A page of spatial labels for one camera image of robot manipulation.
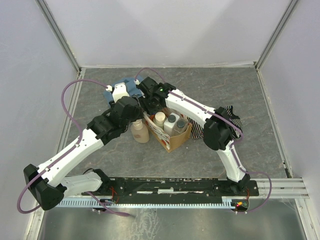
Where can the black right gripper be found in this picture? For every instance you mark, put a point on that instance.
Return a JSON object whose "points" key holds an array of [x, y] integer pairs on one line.
{"points": [[143, 99]]}

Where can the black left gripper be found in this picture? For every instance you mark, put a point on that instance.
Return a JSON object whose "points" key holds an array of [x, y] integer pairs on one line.
{"points": [[138, 113]]}

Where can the beige pump lotion bottle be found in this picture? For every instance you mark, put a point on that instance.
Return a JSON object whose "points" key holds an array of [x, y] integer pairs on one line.
{"points": [[140, 131]]}

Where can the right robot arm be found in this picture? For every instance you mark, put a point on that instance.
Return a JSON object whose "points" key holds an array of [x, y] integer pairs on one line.
{"points": [[216, 123]]}

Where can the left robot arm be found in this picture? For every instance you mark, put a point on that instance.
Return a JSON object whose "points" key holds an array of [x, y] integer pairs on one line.
{"points": [[49, 183]]}

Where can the watermelon print canvas bag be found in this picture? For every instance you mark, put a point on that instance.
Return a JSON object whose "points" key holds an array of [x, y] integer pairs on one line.
{"points": [[171, 141]]}

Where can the blue denim cloth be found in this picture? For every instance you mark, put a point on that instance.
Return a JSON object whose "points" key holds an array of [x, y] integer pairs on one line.
{"points": [[131, 86]]}

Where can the white bottle with cream cap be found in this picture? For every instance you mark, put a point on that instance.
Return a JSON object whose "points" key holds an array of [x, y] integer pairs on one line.
{"points": [[159, 119]]}

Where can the white bottle with grey cap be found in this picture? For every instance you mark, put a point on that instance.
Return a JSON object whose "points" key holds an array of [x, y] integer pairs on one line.
{"points": [[170, 123]]}

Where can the clear bottle with grey cap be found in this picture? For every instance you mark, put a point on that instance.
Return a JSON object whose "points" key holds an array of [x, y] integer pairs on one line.
{"points": [[180, 127]]}

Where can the black white striped cloth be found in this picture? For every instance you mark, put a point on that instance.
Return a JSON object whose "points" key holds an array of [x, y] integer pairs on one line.
{"points": [[197, 131]]}

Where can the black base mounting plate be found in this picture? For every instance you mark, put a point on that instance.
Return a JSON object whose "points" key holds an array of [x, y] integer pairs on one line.
{"points": [[218, 187]]}

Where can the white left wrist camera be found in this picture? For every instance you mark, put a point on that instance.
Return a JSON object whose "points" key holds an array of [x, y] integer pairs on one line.
{"points": [[117, 91]]}

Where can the light blue cable duct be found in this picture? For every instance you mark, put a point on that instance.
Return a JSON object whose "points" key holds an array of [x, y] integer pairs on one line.
{"points": [[170, 201]]}

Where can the aluminium frame rail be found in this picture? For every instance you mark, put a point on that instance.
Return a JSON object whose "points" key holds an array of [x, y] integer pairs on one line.
{"points": [[282, 188]]}

